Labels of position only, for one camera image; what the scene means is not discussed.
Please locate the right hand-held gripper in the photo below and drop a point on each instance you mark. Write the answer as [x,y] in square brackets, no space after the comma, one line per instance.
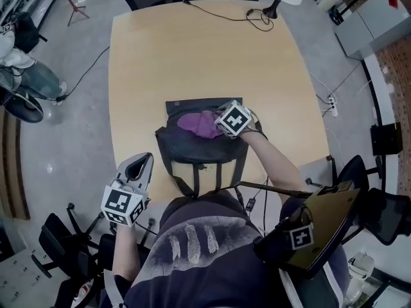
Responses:
[232,120]

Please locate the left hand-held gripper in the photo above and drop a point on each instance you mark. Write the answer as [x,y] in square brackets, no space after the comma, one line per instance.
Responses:
[118,204]

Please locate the purple cloth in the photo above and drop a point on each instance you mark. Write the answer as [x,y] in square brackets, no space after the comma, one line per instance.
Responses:
[199,124]

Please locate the black backpack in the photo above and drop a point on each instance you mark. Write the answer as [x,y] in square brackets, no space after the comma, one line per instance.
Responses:
[192,146]

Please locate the person's left forearm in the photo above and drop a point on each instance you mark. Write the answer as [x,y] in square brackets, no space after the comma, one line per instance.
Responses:
[125,252]

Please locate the person's right forearm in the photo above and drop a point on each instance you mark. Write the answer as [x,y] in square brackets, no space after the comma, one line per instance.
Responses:
[276,165]

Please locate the white power strip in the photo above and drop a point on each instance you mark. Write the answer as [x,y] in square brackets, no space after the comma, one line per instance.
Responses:
[333,106]

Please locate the person's dark printed t-shirt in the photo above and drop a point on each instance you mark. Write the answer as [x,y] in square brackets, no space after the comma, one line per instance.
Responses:
[205,261]

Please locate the wooden bench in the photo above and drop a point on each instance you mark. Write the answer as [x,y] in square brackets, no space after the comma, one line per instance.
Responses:
[13,172]

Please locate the black oval board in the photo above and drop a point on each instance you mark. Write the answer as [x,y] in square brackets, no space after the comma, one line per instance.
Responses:
[22,107]

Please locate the black shoulder-mounted box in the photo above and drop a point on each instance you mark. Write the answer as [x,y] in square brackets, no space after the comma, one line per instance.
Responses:
[327,223]

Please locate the black floor box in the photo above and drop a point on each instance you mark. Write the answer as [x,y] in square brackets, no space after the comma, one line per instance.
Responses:
[385,138]

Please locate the white cabinet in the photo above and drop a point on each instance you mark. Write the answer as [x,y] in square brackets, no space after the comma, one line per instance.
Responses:
[372,18]

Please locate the red tripod stand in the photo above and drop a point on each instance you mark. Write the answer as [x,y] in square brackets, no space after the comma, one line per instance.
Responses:
[75,10]

